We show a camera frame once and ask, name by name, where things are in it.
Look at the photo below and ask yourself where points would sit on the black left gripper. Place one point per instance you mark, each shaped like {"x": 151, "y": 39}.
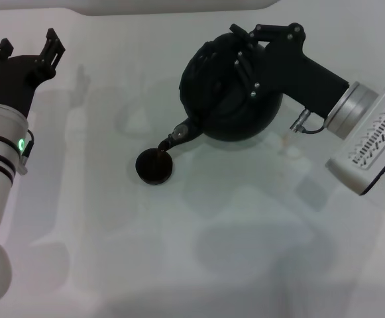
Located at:
{"x": 16, "y": 79}

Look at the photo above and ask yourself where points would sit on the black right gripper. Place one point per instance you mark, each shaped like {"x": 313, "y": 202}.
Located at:
{"x": 298, "y": 79}

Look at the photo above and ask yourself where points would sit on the black round teapot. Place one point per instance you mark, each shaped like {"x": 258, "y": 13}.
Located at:
{"x": 218, "y": 99}

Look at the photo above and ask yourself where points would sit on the small black teacup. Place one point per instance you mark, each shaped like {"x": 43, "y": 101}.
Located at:
{"x": 154, "y": 170}

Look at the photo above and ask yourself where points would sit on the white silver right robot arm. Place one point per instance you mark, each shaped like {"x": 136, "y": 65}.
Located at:
{"x": 367, "y": 132}

